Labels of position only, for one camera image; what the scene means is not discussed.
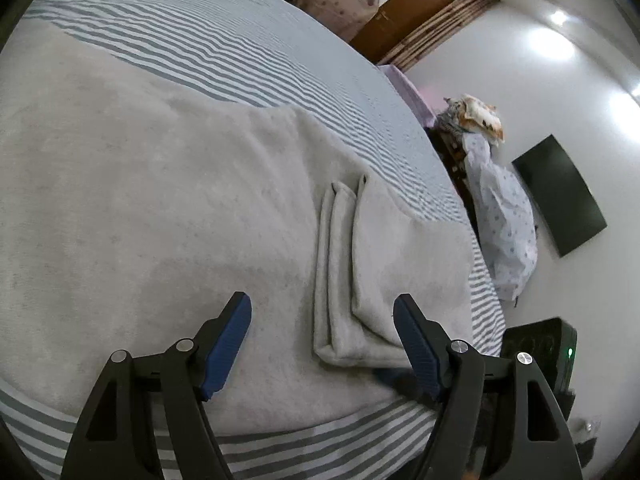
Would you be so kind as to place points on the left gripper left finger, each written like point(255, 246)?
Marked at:
point(114, 437)

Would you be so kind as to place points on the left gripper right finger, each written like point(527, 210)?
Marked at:
point(497, 418)

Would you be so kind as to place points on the grey sweat pants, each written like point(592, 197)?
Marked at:
point(132, 208)

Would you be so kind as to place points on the white dotted cover cloth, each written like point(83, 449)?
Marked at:
point(505, 219)

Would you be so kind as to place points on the lilac cloth covered table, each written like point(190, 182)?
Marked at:
point(410, 95)

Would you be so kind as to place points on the striped brown side curtain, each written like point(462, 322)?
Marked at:
point(435, 31)

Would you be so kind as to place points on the brown wooden door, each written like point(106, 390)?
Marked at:
point(392, 23)

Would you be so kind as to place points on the black wall television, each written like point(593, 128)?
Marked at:
point(561, 195)

